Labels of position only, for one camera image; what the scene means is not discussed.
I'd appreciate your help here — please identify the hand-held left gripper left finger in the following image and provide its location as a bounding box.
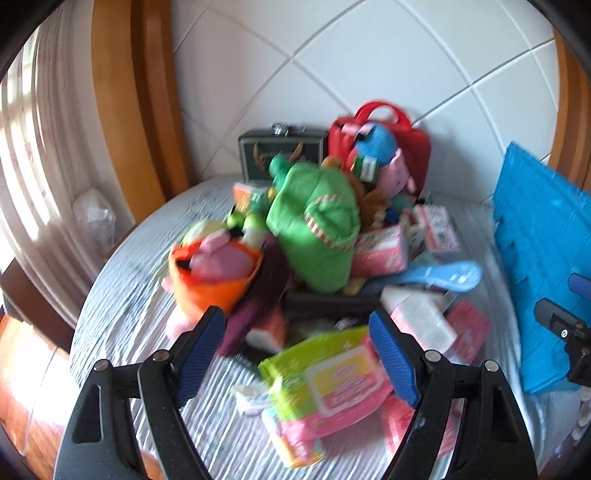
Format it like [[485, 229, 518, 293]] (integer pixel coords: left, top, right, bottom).
[[54, 305, 227, 480]]

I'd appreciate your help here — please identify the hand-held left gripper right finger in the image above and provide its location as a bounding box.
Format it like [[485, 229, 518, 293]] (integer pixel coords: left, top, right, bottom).
[[368, 309, 539, 480]]

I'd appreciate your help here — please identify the blue plastic crate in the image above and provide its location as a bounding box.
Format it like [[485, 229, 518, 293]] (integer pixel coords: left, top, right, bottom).
[[492, 141, 591, 395]]

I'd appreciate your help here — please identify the green yellow wet wipes pack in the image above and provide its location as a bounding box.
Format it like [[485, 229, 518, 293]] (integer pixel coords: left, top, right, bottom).
[[257, 325, 398, 469]]

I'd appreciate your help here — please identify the pink white tissue pack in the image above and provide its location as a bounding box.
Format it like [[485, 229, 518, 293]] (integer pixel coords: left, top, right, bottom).
[[381, 286, 458, 354]]

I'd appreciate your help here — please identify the orange and pink plush toy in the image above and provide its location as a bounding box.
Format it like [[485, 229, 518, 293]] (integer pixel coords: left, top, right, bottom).
[[161, 219, 264, 337]]

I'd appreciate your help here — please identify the small white wrapper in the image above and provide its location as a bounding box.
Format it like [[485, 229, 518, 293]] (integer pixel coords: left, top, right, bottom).
[[231, 383, 269, 417]]

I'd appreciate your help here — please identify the dark purple cloth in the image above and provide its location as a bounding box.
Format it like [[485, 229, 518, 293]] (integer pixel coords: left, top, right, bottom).
[[219, 240, 296, 358]]

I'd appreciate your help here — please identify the black oblong case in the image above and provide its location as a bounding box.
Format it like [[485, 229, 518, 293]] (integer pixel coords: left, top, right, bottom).
[[283, 288, 384, 319]]

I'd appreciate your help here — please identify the light blue plastic scoop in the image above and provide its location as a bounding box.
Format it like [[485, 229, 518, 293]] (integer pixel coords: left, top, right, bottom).
[[383, 261, 483, 296]]

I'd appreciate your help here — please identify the pink white packet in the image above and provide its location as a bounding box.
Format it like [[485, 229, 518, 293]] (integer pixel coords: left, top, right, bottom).
[[353, 226, 409, 278]]

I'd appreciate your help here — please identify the pink box with barcode label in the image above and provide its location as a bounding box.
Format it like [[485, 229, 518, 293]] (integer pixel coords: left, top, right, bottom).
[[411, 205, 462, 254]]

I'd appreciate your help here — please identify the small green plush toy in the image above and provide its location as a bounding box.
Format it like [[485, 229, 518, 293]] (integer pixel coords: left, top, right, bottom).
[[226, 203, 269, 245]]

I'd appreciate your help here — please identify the brown plush toy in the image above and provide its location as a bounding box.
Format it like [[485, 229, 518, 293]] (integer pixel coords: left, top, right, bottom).
[[323, 157, 393, 232]]

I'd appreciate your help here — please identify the orange green box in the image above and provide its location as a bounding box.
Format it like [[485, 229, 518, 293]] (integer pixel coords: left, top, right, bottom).
[[232, 182, 265, 209]]

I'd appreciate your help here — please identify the clear plastic bag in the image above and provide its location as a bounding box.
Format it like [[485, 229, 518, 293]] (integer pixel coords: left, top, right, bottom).
[[74, 187, 116, 250]]

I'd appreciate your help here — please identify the pink pig plush toy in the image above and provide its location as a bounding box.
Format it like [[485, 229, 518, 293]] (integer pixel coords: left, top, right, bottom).
[[376, 150, 419, 195]]

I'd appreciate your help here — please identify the red carry case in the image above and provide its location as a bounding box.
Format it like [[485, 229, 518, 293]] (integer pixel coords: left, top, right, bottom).
[[327, 102, 432, 195]]

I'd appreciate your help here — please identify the dark tin box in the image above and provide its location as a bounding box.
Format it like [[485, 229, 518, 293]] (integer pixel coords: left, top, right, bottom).
[[238, 122, 326, 183]]

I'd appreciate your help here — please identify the blue plush toy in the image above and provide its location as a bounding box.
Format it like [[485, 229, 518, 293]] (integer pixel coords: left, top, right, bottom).
[[353, 122, 399, 169]]

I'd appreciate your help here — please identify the white curtain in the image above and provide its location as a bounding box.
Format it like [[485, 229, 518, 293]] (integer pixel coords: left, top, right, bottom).
[[0, 28, 134, 324]]

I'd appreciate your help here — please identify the wooden headboard frame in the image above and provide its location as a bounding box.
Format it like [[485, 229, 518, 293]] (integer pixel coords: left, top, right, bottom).
[[90, 0, 591, 222]]

